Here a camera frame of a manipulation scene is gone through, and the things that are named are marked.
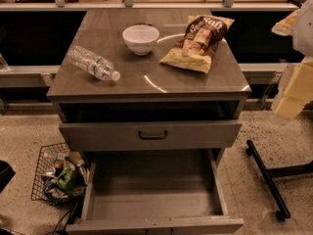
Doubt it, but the green crumpled wrapper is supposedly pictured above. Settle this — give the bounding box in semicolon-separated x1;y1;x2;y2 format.
57;168;77;193

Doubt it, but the white ceramic bowl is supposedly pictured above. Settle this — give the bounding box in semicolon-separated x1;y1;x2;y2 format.
122;24;159;56

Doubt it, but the clear plastic water bottle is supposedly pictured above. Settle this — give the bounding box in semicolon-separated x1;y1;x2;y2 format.
67;46;120;82

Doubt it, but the black cable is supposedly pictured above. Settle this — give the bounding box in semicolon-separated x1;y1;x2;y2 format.
45;201;81;235

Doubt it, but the grey drawer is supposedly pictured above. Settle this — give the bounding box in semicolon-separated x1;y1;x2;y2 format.
60;120;242;152
67;150;244;235

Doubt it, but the yellow brown chip bag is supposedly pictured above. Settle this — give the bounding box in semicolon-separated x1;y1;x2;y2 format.
160;15;234;73

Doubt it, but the grey drawer cabinet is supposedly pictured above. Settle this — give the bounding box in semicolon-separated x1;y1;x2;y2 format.
46;7;252;158

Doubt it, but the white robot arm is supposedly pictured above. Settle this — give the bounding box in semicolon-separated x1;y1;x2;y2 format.
271;0;313;124

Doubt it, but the grey top drawer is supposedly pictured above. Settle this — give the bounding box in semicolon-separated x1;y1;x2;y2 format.
60;120;242;152

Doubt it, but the black wire basket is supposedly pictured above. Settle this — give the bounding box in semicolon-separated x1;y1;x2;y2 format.
31;143;89;204

